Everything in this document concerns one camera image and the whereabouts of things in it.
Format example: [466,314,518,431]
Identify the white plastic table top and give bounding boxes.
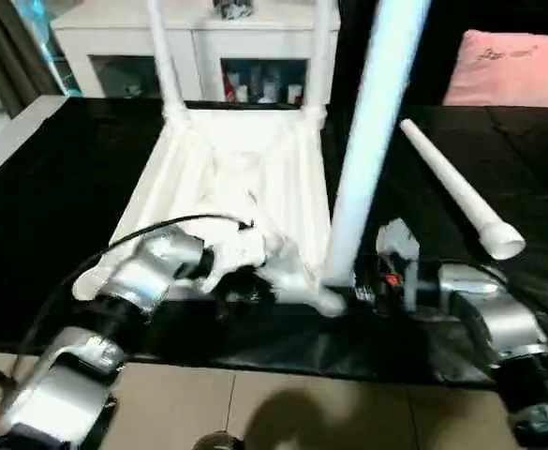
[72,103,351,318]

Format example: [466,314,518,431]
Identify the white plastic table leg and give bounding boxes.
[320,0,433,293]
[308,0,337,121]
[399,117,527,262]
[146,0,192,125]

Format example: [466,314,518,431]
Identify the dark robot foot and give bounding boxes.
[189,430,248,450]

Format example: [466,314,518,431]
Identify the black work mat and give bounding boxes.
[0,94,548,390]

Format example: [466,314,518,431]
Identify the white cabinet with glass doors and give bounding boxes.
[49,0,342,106]

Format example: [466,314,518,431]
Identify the black furniture with yellow label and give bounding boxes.
[334,0,548,109]

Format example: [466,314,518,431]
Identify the pink pillow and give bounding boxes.
[442,28,548,108]

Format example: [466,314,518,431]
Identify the dark ornament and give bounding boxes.
[214,0,257,21]

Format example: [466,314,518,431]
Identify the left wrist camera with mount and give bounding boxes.
[199,220,271,284]

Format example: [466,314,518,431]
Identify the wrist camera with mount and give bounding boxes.
[377,217,423,312]
[199,220,271,284]

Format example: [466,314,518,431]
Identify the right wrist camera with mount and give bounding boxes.
[377,217,423,312]

